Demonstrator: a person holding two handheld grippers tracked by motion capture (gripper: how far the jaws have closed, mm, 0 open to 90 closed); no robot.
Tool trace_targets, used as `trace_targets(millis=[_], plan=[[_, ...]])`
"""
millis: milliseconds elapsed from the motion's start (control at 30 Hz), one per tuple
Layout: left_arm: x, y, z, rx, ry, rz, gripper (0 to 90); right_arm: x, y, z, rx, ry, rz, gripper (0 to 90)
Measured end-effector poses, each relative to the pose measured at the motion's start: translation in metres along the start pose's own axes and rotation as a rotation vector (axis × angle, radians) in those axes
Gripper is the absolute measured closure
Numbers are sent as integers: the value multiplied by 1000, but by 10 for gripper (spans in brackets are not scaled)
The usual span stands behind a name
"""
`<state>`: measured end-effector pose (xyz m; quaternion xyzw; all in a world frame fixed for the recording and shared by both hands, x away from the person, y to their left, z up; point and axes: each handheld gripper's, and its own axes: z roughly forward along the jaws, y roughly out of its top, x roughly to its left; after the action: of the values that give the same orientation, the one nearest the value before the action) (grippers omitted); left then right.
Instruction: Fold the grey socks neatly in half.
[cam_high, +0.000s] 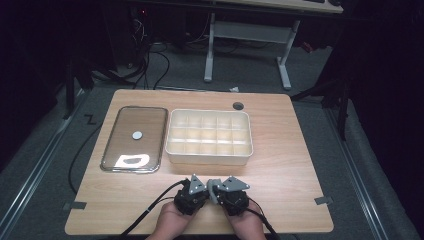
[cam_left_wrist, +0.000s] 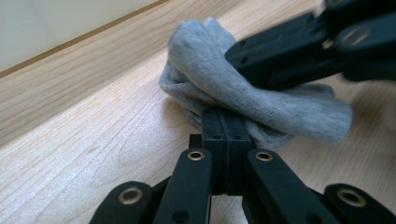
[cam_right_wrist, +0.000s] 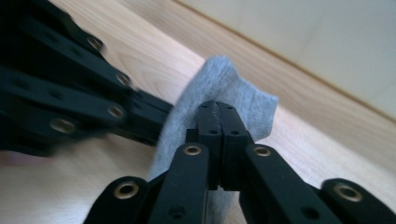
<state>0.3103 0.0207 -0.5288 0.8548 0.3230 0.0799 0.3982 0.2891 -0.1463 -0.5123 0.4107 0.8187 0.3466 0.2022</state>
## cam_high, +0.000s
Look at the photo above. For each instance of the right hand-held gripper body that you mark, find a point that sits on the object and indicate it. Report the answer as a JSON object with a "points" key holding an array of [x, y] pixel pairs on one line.
{"points": [[233, 200]]}

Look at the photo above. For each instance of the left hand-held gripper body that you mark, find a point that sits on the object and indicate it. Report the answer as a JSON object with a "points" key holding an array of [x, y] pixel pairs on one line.
{"points": [[190, 200]]}

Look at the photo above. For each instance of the cream divided storage box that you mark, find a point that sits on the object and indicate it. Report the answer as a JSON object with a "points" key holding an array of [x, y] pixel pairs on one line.
{"points": [[209, 136]]}

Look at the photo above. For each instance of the person's right hand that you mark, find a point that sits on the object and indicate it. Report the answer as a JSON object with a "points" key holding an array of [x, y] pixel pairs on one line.
{"points": [[246, 225]]}

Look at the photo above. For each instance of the person's left hand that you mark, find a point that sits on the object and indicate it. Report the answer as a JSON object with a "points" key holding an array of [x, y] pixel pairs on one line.
{"points": [[171, 223]]}

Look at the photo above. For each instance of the transparent lid with white knob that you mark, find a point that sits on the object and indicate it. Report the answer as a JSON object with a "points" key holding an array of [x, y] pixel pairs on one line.
{"points": [[133, 150]]}

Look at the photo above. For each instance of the grey tape strip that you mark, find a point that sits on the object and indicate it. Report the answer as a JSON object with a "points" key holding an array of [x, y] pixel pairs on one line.
{"points": [[323, 200], [77, 205]]}

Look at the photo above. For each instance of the white paper scrap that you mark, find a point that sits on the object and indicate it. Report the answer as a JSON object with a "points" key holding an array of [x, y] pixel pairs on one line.
{"points": [[234, 89]]}

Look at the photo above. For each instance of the black metal stand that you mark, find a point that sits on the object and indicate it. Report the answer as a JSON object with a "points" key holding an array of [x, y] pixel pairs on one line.
{"points": [[70, 90], [341, 103]]}

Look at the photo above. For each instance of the desk with white legs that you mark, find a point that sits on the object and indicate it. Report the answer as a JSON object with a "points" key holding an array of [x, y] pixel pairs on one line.
{"points": [[250, 31]]}

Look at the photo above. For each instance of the small red object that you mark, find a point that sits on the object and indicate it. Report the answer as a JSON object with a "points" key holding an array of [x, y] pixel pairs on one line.
{"points": [[307, 47]]}

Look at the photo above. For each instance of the metal floor rail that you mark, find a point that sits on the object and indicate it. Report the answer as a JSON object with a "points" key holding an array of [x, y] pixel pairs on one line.
{"points": [[33, 173], [358, 180]]}

